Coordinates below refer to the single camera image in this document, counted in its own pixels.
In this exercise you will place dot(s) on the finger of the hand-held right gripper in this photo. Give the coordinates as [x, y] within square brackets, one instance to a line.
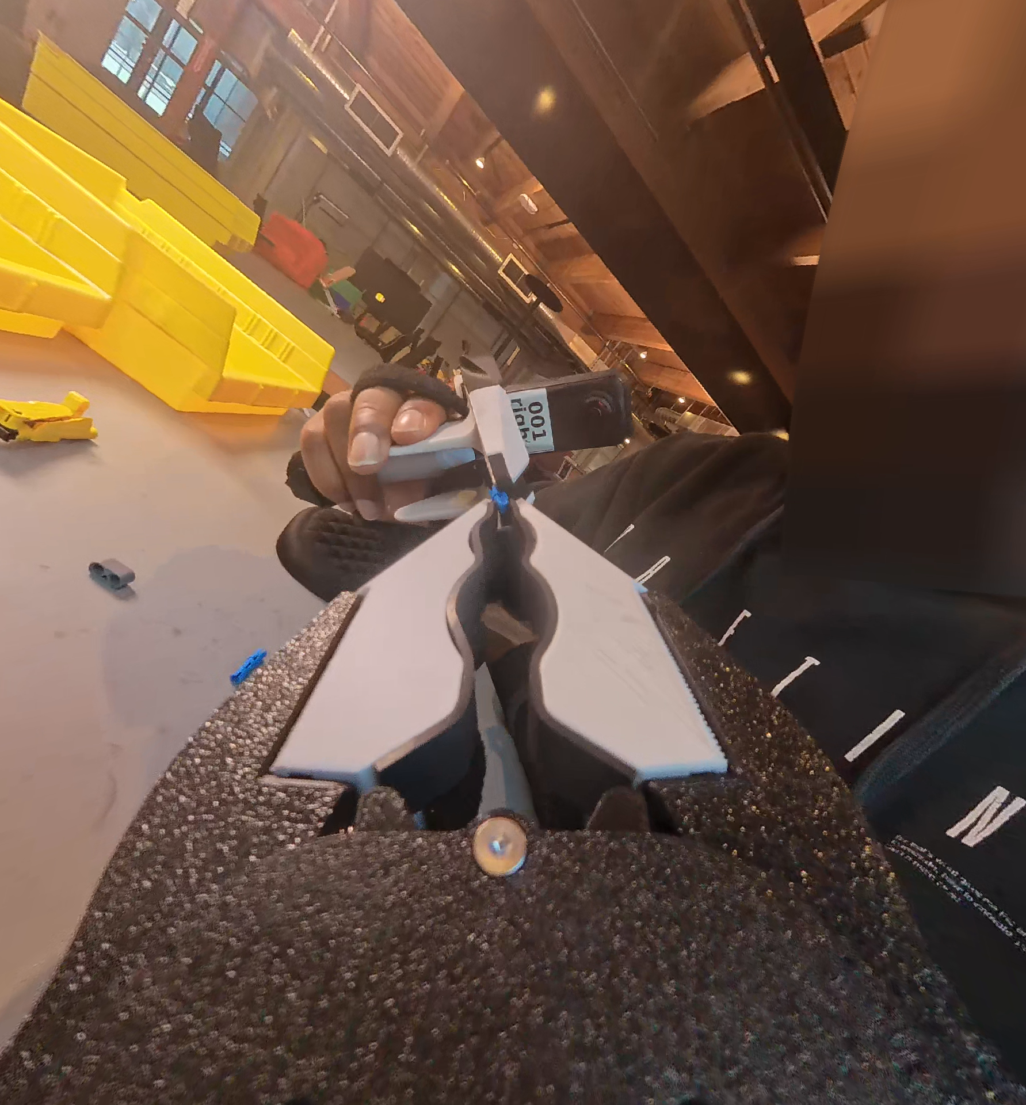
[444, 505]
[499, 441]

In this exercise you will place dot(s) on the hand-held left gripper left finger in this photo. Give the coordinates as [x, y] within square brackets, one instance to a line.
[384, 674]

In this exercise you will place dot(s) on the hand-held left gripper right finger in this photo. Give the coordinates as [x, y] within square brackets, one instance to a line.
[634, 674]

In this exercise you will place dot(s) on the large yellow bin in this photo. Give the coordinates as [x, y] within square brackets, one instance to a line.
[21, 277]

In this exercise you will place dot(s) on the person's right forearm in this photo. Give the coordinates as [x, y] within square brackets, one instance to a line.
[686, 501]

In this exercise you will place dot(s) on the small blue pin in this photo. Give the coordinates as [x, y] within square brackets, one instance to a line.
[245, 667]

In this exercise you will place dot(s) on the red container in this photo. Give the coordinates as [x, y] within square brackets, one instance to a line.
[292, 251]

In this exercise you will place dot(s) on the small grey bush piece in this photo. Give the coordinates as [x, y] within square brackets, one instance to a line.
[113, 574]

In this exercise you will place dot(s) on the small yellow block assembly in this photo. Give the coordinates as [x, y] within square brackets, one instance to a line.
[38, 420]

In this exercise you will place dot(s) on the yellow bins stack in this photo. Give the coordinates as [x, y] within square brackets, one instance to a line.
[151, 156]

